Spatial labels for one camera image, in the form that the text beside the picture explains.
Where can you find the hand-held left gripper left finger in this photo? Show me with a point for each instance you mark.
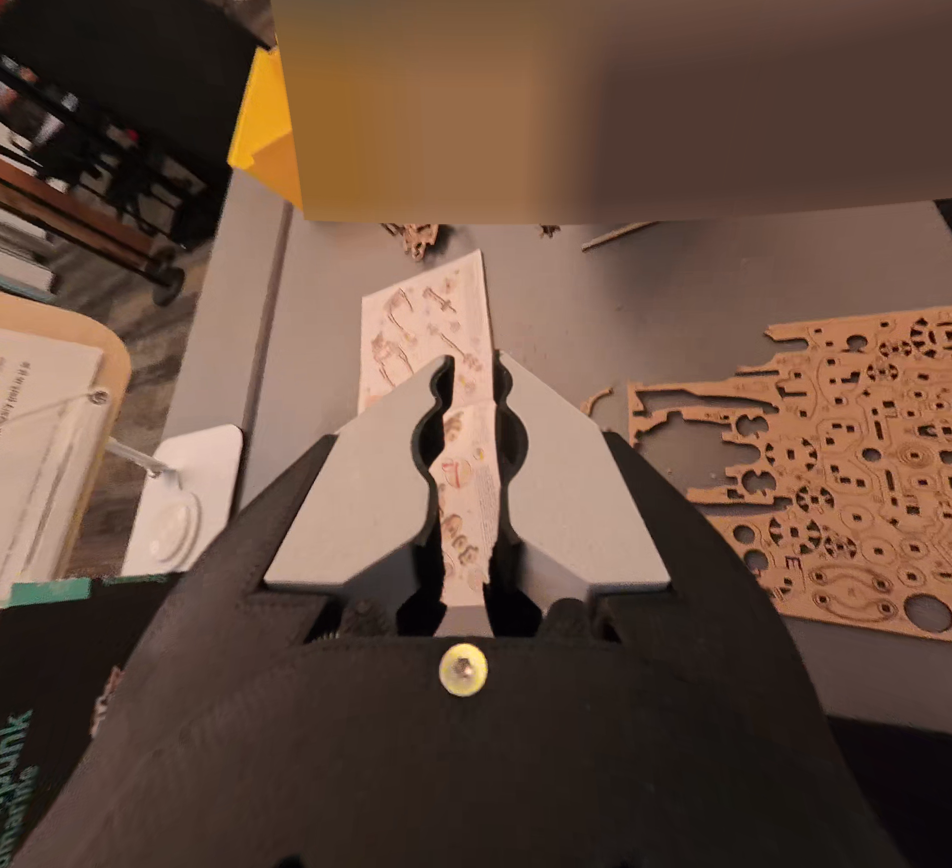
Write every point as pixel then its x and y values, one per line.
pixel 357 489

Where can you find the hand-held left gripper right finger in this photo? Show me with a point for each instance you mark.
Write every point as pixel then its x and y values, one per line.
pixel 587 503

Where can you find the laser-cut wooden parts sheet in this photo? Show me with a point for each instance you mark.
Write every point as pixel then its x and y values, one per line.
pixel 855 481

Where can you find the black model kit box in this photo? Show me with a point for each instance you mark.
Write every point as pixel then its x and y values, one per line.
pixel 30 667

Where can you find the curved wooden offcut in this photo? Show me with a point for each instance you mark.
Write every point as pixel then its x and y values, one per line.
pixel 593 399

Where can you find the white board stand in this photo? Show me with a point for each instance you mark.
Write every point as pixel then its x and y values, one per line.
pixel 201 481

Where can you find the illustrated instruction booklet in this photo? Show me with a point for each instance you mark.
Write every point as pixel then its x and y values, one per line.
pixel 416 332

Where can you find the wooden gear assembly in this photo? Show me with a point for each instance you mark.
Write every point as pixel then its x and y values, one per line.
pixel 416 240

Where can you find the thin wooden stick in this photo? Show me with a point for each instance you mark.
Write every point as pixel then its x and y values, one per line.
pixel 617 236

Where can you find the wooden board with instruction sheet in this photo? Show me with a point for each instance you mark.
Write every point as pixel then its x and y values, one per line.
pixel 44 437

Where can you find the yellow plastic bin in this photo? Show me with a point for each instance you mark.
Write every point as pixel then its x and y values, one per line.
pixel 260 132

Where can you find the black partition panel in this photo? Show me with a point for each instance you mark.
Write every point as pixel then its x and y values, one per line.
pixel 111 28

